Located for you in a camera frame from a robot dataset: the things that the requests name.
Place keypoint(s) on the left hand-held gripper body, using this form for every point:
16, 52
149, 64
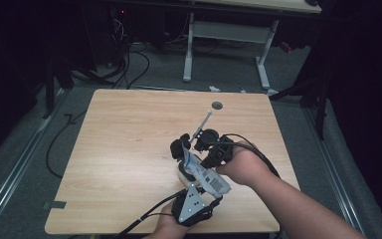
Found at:
192, 207

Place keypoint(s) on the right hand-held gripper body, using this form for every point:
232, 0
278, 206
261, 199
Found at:
220, 152

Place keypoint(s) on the white and blue milk pouch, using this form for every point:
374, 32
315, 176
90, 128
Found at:
209, 179

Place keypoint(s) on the glass jar with black lid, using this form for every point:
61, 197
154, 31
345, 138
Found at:
184, 176

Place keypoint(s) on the person's left hand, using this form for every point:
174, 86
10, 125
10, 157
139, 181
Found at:
170, 222

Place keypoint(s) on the person's right hand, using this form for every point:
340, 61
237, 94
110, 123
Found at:
245, 164

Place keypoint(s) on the grey round table grommet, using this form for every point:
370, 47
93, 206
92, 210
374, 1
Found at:
217, 105

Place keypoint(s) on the white scrap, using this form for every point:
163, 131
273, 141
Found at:
214, 88

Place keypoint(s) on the black metal stand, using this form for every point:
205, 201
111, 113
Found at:
49, 89
321, 109

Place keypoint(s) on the white-framed desk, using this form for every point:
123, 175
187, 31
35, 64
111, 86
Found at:
227, 31

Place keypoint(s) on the small red item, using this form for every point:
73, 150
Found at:
286, 47

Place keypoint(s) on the grey tape strip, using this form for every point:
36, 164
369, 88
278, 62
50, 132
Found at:
54, 205

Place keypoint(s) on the metal floor rail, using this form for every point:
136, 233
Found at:
336, 179
16, 172

